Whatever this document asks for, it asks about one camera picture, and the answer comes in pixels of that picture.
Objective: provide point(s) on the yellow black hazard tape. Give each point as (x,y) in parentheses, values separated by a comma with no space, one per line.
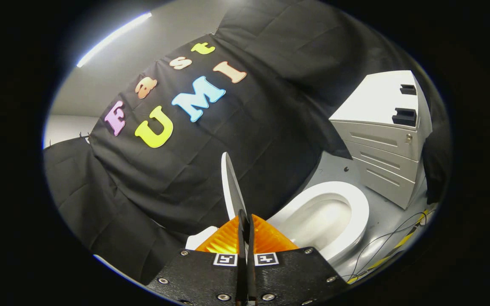
(404,241)

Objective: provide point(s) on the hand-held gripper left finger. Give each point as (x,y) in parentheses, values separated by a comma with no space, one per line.
(202,276)

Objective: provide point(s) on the black backdrop cloth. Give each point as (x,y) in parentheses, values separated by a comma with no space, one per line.
(249,140)

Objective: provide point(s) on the white drawer cabinet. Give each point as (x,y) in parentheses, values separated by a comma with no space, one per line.
(377,102)

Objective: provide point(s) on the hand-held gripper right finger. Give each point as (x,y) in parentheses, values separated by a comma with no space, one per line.
(292,276)

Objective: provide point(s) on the silver cabinet lock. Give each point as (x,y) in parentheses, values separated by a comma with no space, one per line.
(408,137)

